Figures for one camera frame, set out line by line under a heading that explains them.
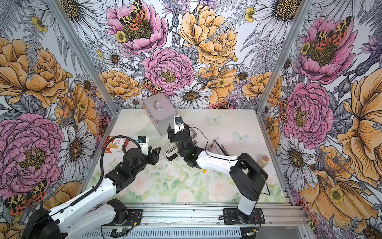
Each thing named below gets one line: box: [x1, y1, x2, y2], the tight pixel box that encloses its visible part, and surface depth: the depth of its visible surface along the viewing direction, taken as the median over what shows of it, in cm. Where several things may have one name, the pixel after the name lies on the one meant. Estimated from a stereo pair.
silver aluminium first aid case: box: [142, 93, 179, 136], surface depth 104 cm
